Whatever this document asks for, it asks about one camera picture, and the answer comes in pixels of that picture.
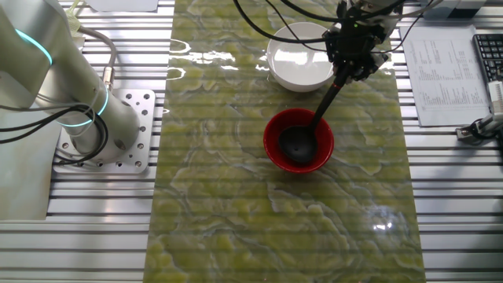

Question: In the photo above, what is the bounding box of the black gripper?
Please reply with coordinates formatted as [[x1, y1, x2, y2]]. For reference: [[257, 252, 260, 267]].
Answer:
[[321, 3, 391, 83]]

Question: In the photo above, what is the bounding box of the white ceramic bowl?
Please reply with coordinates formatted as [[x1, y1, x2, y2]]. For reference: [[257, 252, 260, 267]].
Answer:
[[266, 21, 337, 94]]

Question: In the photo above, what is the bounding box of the black ladle with red ring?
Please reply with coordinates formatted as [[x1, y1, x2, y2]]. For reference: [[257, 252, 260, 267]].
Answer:
[[277, 64, 354, 164]]

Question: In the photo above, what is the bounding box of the red bowl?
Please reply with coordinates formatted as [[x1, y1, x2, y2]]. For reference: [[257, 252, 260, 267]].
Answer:
[[263, 108, 336, 175]]

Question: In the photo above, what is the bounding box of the printed table paper sheet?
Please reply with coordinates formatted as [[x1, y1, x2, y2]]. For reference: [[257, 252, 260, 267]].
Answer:
[[399, 24, 492, 127]]

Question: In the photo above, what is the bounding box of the grey black box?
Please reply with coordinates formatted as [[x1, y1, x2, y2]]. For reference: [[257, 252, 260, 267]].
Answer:
[[420, 0, 488, 20]]

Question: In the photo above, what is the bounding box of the black keyboard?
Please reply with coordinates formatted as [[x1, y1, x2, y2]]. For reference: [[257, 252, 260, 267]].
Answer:
[[472, 33, 503, 84]]

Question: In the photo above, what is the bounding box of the green marble pattern mat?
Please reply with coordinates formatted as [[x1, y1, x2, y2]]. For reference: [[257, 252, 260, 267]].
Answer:
[[143, 0, 427, 283]]

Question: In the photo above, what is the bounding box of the blank white paper sheet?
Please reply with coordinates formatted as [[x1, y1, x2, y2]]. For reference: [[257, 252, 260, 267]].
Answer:
[[83, 0, 159, 13]]

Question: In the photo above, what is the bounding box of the yellow fly swatter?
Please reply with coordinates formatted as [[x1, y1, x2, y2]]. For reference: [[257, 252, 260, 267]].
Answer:
[[62, 0, 86, 40]]

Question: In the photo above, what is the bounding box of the silver camera clamp stand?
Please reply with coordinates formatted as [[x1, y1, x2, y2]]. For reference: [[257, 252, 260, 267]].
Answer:
[[455, 112, 503, 147]]

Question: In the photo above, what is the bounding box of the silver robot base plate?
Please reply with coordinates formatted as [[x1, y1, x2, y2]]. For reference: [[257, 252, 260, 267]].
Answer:
[[53, 88, 157, 175]]

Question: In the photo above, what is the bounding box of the grey robot conduit cable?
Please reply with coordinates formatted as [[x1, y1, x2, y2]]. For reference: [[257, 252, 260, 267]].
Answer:
[[76, 26, 118, 92]]

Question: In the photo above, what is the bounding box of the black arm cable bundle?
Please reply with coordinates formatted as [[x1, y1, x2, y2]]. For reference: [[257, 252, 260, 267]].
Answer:
[[0, 0, 445, 164]]

